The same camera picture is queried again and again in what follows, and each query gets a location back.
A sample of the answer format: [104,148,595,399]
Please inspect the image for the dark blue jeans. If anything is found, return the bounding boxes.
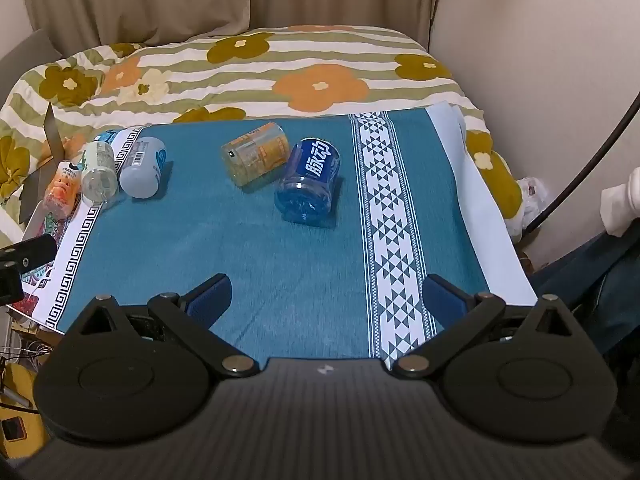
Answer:
[530,230,640,357]

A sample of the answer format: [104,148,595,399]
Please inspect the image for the white bottle blue label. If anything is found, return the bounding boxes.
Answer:
[118,136,168,199]

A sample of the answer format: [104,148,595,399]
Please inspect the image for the brown cardboard piece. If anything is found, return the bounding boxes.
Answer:
[20,104,67,226]

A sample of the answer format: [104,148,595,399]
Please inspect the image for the teal patterned tablecloth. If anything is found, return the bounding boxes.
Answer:
[15,101,539,361]

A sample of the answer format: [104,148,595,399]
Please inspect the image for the grey board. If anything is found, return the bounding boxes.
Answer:
[0,27,64,107]

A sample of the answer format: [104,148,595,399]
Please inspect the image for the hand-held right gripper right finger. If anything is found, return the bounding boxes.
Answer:
[391,274,590,379]

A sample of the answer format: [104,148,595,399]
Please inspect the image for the blue plastic bottle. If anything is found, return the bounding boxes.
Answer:
[273,136,342,229]

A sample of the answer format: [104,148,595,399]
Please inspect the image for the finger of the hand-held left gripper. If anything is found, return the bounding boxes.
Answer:
[0,234,58,307]

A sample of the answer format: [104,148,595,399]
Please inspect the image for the floral striped blanket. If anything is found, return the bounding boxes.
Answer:
[0,25,526,251]

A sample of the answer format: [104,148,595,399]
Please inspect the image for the tangle of white cables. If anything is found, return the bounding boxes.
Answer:
[0,329,57,367]

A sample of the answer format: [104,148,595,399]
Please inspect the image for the white plastic bag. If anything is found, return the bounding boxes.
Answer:
[510,175,551,237]

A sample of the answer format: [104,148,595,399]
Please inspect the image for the yellow bag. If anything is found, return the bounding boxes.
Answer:
[0,360,51,461]

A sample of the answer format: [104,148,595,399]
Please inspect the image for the yellow label clear bottle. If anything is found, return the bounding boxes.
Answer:
[221,121,292,191]

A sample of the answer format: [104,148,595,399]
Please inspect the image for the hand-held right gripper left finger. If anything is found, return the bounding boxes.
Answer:
[64,274,259,379]

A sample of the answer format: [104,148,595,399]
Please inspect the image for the colourful printed cloth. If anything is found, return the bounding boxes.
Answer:
[10,200,72,332]

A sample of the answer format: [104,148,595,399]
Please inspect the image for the black cable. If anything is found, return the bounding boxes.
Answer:
[520,102,640,236]

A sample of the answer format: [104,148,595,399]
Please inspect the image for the white cloth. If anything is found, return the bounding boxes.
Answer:
[600,165,640,238]

